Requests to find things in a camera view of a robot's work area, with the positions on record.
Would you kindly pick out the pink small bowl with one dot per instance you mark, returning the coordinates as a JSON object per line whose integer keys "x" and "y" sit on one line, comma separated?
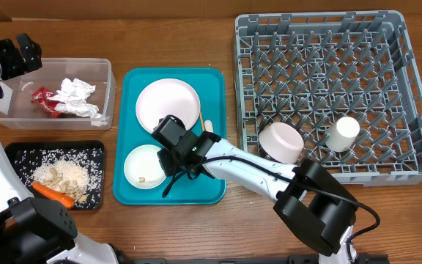
{"x": 281, "y": 142}

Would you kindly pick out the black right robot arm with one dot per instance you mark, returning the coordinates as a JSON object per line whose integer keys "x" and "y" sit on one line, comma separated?
{"x": 316, "y": 208}

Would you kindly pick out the white tissue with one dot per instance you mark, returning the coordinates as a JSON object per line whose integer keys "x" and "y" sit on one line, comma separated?
{"x": 72, "y": 98}

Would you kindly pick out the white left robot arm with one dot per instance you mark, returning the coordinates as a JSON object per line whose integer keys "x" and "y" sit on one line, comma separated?
{"x": 34, "y": 229}

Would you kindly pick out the red snack wrapper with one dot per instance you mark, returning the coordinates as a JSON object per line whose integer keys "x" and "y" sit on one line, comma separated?
{"x": 42, "y": 96}

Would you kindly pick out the white bowl with food scraps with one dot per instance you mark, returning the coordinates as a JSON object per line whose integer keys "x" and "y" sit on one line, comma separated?
{"x": 142, "y": 167}

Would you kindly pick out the white plastic cup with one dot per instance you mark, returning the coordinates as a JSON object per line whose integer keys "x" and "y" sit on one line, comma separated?
{"x": 342, "y": 134}

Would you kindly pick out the black food waste tray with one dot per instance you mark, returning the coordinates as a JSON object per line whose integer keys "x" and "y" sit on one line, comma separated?
{"x": 17, "y": 154}

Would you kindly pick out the orange carrot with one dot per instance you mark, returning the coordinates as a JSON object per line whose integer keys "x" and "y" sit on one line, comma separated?
{"x": 47, "y": 192}

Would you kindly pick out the grey dishwasher rack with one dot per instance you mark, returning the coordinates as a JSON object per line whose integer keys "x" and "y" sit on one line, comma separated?
{"x": 309, "y": 69}

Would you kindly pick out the wooden chopstick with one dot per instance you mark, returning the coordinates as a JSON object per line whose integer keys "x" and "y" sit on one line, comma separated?
{"x": 202, "y": 121}

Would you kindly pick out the pile of rice scraps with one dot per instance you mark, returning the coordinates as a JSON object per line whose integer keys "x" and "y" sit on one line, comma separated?
{"x": 64, "y": 172}

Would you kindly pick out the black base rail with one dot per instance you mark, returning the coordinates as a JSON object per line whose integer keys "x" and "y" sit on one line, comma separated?
{"x": 291, "y": 259}

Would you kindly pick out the white plastic fork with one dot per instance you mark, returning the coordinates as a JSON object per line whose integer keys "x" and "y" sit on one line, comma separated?
{"x": 208, "y": 126}

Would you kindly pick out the large white plate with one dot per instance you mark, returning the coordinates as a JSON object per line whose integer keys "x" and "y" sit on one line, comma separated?
{"x": 167, "y": 96}

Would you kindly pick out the clear plastic bin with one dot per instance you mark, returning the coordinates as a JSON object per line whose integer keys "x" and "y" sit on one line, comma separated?
{"x": 18, "y": 112}

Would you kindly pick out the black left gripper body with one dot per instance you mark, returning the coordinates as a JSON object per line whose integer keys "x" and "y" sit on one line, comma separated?
{"x": 11, "y": 65}

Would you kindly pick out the teal plastic tray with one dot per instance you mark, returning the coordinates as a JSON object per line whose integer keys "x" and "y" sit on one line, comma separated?
{"x": 211, "y": 89}

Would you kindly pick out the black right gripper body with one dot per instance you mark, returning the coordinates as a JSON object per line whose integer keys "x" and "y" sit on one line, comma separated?
{"x": 165, "y": 158}

